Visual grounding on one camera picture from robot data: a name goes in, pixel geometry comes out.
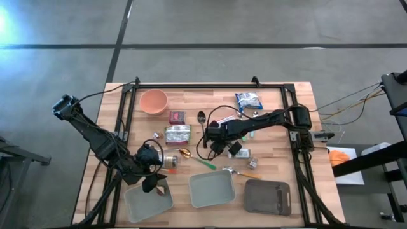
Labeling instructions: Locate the white paper sheet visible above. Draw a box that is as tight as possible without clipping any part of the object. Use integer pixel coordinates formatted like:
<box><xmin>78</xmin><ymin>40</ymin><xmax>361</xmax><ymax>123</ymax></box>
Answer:
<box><xmin>326</xmin><ymin>146</ymin><xmax>366</xmax><ymax>186</ymax></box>

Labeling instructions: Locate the smoked paprika tin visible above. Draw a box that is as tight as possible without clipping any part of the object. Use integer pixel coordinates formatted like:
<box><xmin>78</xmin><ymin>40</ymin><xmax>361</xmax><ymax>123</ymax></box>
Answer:
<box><xmin>168</xmin><ymin>110</ymin><xmax>187</xmax><ymax>125</ymax></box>

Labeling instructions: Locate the shrimp ramen packet green edge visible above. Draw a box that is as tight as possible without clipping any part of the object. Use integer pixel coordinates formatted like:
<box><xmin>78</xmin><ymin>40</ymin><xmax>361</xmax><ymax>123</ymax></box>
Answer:
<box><xmin>163</xmin><ymin>124</ymin><xmax>192</xmax><ymax>146</ymax></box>

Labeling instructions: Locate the gold spoon green handle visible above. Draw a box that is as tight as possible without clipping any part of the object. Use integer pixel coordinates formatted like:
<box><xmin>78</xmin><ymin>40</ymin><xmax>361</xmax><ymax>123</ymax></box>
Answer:
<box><xmin>178</xmin><ymin>148</ymin><xmax>218</xmax><ymax>171</ymax></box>

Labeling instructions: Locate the black metal spoon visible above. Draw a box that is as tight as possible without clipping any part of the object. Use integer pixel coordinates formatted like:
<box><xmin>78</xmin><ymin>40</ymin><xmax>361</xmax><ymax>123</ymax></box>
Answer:
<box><xmin>197</xmin><ymin>110</ymin><xmax>209</xmax><ymax>149</ymax></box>

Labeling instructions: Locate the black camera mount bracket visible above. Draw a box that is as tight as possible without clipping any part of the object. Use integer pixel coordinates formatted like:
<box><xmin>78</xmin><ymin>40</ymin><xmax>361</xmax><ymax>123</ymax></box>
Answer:
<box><xmin>310</xmin><ymin>130</ymin><xmax>336</xmax><ymax>141</ymax></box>

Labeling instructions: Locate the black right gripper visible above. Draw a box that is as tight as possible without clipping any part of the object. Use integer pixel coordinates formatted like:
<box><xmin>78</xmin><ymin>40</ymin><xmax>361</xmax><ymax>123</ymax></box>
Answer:
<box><xmin>204</xmin><ymin>120</ymin><xmax>243</xmax><ymax>156</ymax></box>

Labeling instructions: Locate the dark grey plastic bin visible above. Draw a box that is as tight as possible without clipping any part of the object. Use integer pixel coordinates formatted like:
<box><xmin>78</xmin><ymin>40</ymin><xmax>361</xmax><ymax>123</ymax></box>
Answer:
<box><xmin>244</xmin><ymin>179</ymin><xmax>293</xmax><ymax>218</ymax></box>

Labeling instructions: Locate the orange cloth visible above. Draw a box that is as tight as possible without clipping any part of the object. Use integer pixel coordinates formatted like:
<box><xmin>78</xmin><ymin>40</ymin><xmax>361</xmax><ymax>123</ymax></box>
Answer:
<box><xmin>328</xmin><ymin>149</ymin><xmax>351</xmax><ymax>167</ymax></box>

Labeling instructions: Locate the black aluminium table frame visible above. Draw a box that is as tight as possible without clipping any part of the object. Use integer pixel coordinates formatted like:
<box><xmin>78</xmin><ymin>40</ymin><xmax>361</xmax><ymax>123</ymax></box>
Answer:
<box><xmin>78</xmin><ymin>76</ymin><xmax>347</xmax><ymax>227</ymax></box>

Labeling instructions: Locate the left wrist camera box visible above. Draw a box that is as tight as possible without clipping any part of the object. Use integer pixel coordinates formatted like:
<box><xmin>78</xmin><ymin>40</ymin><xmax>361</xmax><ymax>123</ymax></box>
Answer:
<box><xmin>136</xmin><ymin>144</ymin><xmax>160</xmax><ymax>166</ymax></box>

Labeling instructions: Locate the light grey plastic bin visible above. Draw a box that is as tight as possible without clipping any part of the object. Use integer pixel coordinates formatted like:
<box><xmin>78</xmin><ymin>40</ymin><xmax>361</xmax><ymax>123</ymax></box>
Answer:
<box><xmin>188</xmin><ymin>169</ymin><xmax>237</xmax><ymax>209</ymax></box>
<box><xmin>123</xmin><ymin>177</ymin><xmax>175</xmax><ymax>224</ymax></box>

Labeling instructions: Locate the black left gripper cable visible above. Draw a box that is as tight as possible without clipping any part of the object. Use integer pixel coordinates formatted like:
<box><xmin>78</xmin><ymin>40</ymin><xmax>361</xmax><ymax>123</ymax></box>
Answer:
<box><xmin>141</xmin><ymin>139</ymin><xmax>165</xmax><ymax>177</ymax></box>

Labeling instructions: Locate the black metal stand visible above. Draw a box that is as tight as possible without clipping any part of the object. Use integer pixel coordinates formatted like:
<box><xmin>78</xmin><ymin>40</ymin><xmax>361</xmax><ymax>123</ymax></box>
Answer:
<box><xmin>0</xmin><ymin>136</ymin><xmax>52</xmax><ymax>223</ymax></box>

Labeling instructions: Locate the peach plastic bowl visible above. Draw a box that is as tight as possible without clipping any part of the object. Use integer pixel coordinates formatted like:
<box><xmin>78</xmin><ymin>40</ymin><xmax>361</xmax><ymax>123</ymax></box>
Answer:
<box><xmin>139</xmin><ymin>88</ymin><xmax>169</xmax><ymax>116</ymax></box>

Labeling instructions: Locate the gold label spice jar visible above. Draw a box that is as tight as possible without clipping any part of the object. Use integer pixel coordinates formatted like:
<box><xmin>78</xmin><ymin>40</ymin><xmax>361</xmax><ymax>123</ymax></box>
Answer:
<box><xmin>158</xmin><ymin>155</ymin><xmax>180</xmax><ymax>170</ymax></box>

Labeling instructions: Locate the loose cable bundle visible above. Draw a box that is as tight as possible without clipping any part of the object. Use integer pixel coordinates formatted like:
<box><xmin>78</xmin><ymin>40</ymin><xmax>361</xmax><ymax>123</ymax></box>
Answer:
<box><xmin>310</xmin><ymin>81</ymin><xmax>387</xmax><ymax>134</ymax></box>

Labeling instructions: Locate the black left shoulder cable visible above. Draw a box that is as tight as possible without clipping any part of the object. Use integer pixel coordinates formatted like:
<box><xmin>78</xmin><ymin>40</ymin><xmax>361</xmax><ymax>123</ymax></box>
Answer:
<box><xmin>74</xmin><ymin>81</ymin><xmax>138</xmax><ymax>106</ymax></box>

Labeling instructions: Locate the blue ramen packet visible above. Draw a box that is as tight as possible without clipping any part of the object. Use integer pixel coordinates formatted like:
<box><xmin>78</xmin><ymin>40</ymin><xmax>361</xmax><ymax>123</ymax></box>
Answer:
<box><xmin>235</xmin><ymin>91</ymin><xmax>265</xmax><ymax>113</ymax></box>

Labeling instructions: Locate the clear plastic container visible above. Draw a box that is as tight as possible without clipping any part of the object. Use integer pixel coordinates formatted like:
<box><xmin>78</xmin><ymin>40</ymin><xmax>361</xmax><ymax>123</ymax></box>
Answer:
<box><xmin>361</xmin><ymin>142</ymin><xmax>392</xmax><ymax>156</ymax></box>

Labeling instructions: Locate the black rig table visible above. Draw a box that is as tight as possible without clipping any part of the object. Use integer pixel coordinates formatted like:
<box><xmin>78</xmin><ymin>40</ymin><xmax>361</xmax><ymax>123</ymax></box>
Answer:
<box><xmin>332</xmin><ymin>69</ymin><xmax>407</xmax><ymax>223</ymax></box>

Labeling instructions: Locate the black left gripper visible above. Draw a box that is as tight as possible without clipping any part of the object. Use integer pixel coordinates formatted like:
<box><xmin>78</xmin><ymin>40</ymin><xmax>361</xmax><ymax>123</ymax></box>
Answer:
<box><xmin>120</xmin><ymin>158</ymin><xmax>163</xmax><ymax>193</ymax></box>

